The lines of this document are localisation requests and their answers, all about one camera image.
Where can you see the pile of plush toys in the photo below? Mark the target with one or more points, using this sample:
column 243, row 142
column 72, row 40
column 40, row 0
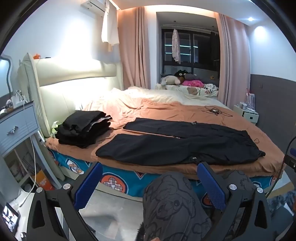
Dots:
column 194, row 90

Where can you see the small white cabinet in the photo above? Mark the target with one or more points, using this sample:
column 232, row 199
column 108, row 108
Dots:
column 246, row 114

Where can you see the dark window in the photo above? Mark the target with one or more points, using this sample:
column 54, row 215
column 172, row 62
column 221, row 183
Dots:
column 201, row 55

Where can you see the pink curtain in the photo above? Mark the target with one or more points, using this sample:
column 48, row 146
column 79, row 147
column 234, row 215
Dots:
column 233, row 60
column 136, row 51

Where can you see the blue printed bed sheet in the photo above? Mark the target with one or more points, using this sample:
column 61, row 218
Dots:
column 129, row 180

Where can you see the grey stuffed toy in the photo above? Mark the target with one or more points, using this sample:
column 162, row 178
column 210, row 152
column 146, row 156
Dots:
column 170, row 80

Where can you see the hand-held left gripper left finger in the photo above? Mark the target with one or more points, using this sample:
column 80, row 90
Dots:
column 89, row 185

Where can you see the white air conditioner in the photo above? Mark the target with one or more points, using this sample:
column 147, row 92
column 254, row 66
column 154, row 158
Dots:
column 94, row 5

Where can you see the small orange item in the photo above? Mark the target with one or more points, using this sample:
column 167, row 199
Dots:
column 37, row 56

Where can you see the black pants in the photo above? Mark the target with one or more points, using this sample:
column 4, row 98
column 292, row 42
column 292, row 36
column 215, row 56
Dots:
column 185, row 143

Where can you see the orange box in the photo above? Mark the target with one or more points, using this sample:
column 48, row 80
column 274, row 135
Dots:
column 44, row 180

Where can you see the cream padded headboard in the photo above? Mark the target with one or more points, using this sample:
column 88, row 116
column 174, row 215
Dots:
column 69, row 74

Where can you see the white hanging garment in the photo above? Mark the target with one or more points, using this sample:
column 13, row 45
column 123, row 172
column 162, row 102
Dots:
column 109, row 25

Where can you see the grey fuzzy rug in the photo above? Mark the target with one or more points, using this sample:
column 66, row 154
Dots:
column 282, row 200

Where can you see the grey nightstand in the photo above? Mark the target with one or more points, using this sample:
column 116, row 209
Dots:
column 16, row 125

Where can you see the wall mirror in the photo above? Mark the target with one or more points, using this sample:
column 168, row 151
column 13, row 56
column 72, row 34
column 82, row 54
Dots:
column 4, row 74

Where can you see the person's leg in grey pants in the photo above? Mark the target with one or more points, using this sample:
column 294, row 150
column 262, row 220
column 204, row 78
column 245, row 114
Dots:
column 173, row 208
column 240, row 178

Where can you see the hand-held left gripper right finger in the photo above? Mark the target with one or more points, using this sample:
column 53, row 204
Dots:
column 211, row 185

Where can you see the floral hanging garment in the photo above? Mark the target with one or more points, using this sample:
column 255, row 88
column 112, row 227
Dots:
column 175, row 44

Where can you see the pink plush toy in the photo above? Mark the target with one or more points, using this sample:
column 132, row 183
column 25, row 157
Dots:
column 193, row 83

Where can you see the black tablet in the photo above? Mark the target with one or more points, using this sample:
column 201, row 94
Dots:
column 10, row 217

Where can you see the stack of folded black clothes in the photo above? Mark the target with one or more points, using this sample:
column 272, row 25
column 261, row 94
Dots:
column 78, row 129

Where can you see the bed with orange blanket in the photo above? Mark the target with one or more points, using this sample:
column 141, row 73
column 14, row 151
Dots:
column 161, row 111

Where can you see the black stuffed toy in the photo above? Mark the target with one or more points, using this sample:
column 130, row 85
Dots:
column 180, row 73

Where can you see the white charger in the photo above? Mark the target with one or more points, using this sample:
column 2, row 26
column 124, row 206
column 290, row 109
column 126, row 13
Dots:
column 18, row 99

